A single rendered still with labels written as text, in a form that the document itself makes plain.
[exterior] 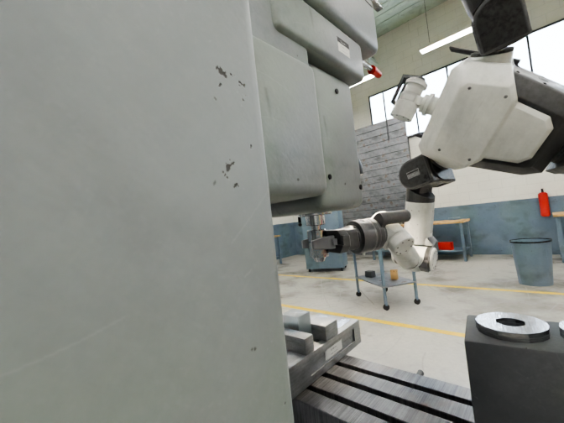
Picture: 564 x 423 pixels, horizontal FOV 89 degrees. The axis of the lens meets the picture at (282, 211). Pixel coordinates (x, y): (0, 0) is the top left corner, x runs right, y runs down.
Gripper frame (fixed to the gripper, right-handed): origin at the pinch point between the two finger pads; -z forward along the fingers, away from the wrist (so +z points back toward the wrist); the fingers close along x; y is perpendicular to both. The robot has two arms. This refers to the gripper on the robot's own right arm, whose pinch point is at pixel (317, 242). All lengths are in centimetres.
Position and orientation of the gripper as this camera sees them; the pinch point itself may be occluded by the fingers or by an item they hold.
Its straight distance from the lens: 71.6
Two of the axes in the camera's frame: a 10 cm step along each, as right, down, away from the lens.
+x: 3.7, -0.7, -9.2
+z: 9.2, -1.0, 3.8
